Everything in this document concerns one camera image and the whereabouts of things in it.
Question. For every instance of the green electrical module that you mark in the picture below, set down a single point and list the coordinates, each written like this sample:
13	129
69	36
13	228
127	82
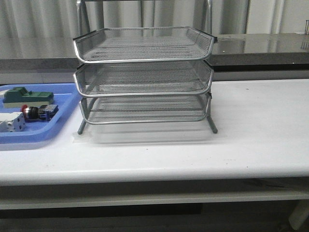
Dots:
18	96

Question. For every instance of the white table leg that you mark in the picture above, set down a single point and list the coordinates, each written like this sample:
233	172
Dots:
299	214

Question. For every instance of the silver mesh tray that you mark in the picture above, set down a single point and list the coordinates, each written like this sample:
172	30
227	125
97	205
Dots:
142	109
144	78
117	45

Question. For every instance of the white circuit breaker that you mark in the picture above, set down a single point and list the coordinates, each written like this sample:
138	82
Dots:
12	122

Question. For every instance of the silver wire rack frame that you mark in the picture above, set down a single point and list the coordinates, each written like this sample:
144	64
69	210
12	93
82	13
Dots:
83	21

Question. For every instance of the red emergency stop button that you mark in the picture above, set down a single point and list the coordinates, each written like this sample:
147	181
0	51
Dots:
44	112

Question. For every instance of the blue plastic tray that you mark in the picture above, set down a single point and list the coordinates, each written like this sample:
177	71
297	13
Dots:
66	97

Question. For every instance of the grey stone counter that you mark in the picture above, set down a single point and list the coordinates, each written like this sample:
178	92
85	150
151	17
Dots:
234	57

